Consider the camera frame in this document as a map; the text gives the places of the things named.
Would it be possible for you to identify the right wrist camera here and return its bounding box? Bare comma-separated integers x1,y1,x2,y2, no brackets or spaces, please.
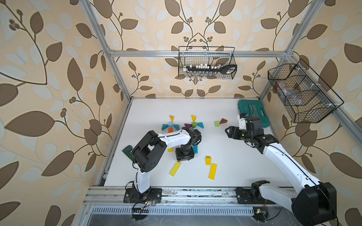
237,113,247,130

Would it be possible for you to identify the aluminium front rail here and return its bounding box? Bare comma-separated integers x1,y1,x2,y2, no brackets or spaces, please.
84,186,278,206

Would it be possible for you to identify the black wire basket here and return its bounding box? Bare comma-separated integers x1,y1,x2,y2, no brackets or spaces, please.
268,59,344,123
177,46,237,81

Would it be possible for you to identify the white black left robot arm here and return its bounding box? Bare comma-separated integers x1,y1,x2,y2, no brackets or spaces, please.
132,127,202,196

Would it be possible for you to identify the yellow-green rectangular block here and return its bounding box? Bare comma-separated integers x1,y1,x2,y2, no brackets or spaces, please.
169,162,182,177

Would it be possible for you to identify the black wire basket back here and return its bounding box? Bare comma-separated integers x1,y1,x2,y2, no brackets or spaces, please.
177,46,237,81

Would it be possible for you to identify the brown wooden block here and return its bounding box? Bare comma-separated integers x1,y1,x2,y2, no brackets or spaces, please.
220,118,228,124

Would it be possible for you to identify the dark green pipe wrench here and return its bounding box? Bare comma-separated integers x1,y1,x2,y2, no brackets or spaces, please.
122,145,134,161

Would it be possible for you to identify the green plastic tool case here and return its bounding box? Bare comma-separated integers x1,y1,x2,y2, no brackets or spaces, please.
238,99,271,128

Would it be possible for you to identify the plastic bag in basket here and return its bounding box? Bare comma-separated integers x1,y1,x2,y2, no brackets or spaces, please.
278,82,305,106

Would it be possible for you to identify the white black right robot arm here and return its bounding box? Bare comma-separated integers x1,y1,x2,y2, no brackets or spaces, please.
225,114,337,226

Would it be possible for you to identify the socket set rail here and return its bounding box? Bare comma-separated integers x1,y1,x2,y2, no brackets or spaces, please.
181,64,238,75

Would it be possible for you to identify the black wire basket right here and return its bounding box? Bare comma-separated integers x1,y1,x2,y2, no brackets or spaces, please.
268,59,344,123

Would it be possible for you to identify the aluminium frame post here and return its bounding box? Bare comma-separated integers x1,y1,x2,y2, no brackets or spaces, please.
258,0,326,101

